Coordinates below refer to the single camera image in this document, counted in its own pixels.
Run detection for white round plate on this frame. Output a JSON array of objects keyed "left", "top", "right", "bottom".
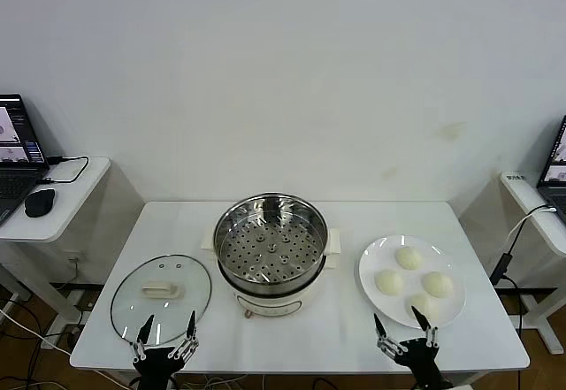
[{"left": 357, "top": 233, "right": 468, "bottom": 330}]

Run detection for black laptop cable with plug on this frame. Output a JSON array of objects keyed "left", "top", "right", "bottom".
[{"left": 35, "top": 155, "right": 89, "bottom": 186}]

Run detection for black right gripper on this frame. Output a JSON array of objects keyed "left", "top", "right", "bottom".
[{"left": 373, "top": 304, "right": 455, "bottom": 390}]

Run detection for white side desk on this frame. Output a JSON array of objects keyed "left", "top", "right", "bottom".
[
  {"left": 0, "top": 156, "right": 111, "bottom": 320},
  {"left": 499, "top": 171, "right": 566, "bottom": 356}
]

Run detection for black cable with white plug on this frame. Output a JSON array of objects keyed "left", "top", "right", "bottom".
[{"left": 508, "top": 205, "right": 558, "bottom": 256}]

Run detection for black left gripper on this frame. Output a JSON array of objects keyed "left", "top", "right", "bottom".
[{"left": 131, "top": 310, "right": 200, "bottom": 390}]

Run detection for black open laptop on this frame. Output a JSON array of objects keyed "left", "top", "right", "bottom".
[
  {"left": 535, "top": 114, "right": 566, "bottom": 224},
  {"left": 0, "top": 93, "right": 50, "bottom": 227}
]

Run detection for glass lid with cream handle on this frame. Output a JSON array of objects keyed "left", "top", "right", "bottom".
[{"left": 110, "top": 254, "right": 213, "bottom": 347}]

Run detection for black computer mouse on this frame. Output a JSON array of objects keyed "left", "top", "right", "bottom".
[{"left": 24, "top": 187, "right": 57, "bottom": 218}]

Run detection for cream electric cooker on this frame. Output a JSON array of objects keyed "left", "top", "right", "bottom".
[{"left": 201, "top": 228, "right": 342, "bottom": 320}]

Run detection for stainless steel steamer basket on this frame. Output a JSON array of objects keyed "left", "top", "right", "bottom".
[{"left": 213, "top": 192, "right": 329, "bottom": 297}]

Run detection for white steamed baozi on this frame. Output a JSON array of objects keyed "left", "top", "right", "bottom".
[
  {"left": 394, "top": 246, "right": 425, "bottom": 272},
  {"left": 421, "top": 271, "right": 455, "bottom": 299},
  {"left": 374, "top": 269, "right": 405, "bottom": 296},
  {"left": 405, "top": 292, "right": 441, "bottom": 324}
]

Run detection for black power adapter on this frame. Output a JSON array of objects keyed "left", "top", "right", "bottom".
[{"left": 489, "top": 252, "right": 514, "bottom": 286}]

